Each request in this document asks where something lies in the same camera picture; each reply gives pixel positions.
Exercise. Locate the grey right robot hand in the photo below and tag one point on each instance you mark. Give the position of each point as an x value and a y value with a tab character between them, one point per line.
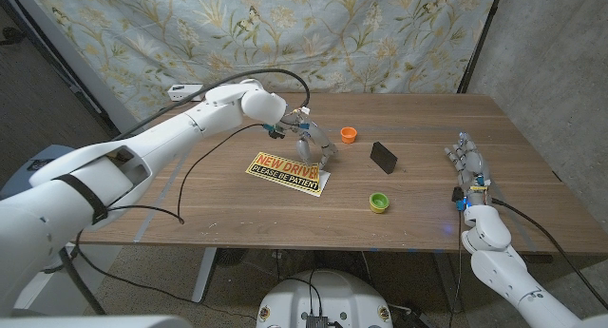
472	168

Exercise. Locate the orange plastic cup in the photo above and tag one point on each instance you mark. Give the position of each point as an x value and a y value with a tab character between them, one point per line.
348	135

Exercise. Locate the blue plastic bin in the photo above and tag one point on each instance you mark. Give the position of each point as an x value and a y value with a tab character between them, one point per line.
62	153

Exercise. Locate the floral backdrop cloth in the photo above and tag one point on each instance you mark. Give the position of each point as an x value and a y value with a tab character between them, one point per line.
309	33

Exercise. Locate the white power box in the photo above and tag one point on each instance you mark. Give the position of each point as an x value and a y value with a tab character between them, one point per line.
183	92

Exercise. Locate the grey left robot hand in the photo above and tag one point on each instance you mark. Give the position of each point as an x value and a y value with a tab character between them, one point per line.
313	135

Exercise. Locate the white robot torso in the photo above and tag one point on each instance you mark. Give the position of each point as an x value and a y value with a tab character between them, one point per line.
328	295

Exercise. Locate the grey metal table leg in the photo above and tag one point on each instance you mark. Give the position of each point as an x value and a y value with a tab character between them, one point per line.
449	285
204	275

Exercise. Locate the black package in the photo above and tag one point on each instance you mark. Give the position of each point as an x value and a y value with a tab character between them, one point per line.
383	157

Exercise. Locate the green plastic cup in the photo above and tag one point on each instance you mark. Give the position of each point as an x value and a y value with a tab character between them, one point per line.
379	202

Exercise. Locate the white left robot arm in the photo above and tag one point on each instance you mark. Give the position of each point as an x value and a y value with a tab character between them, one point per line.
142	142

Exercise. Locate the yellow new driver bumper sticker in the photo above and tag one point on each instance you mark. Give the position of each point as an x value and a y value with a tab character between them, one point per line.
280	170

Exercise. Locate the black backdrop pole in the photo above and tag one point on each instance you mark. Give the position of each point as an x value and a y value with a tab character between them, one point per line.
477	43

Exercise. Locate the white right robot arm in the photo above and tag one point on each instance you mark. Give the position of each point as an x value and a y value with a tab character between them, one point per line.
499	266

